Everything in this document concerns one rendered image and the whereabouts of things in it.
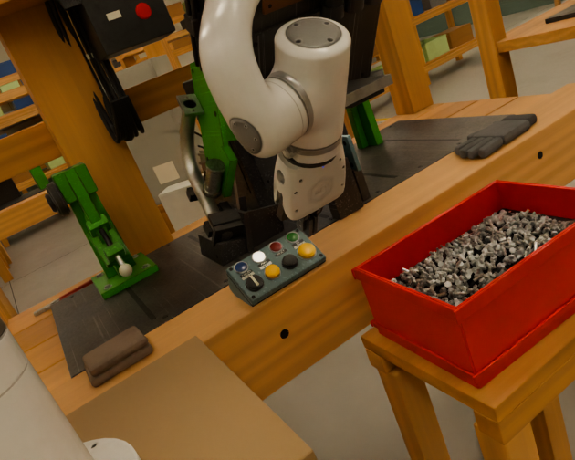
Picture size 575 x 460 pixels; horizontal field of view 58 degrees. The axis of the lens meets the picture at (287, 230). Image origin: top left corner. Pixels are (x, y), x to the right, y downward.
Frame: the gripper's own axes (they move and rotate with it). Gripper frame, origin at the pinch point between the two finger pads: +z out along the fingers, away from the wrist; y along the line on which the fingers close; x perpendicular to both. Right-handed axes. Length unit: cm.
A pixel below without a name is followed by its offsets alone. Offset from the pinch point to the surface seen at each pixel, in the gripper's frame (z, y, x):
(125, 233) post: 39, -18, 49
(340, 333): 19.5, -0.6, -11.0
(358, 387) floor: 126, 32, 7
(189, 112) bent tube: 2.8, -0.2, 37.8
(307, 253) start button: 7.0, -0.6, -0.9
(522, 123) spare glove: 9, 57, 0
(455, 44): 320, 514, 334
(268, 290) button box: 8.2, -9.4, -2.4
